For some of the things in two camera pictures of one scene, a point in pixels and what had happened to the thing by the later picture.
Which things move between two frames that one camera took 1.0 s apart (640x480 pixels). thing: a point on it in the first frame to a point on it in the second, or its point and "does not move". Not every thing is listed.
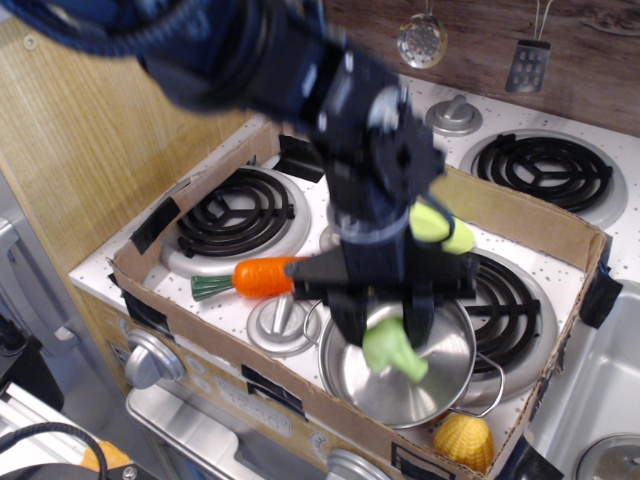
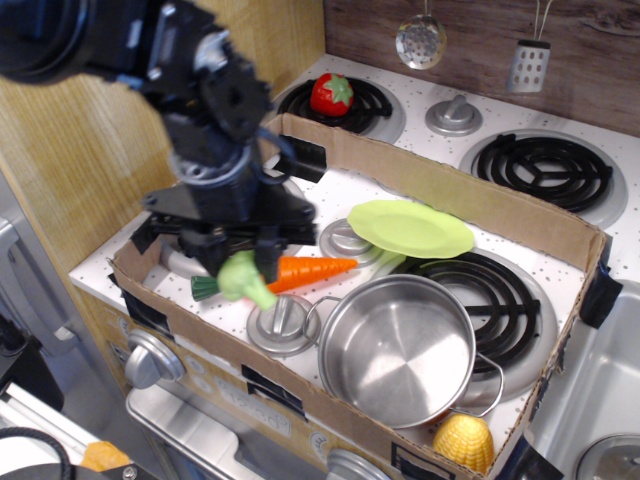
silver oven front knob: x=151 y=362 does not move
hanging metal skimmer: x=422 y=39 does not move
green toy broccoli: x=386 y=345 to x=238 y=278
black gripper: x=375 y=263 to x=223 y=198
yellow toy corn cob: x=466 y=439 does not move
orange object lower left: x=114 y=457 does not move
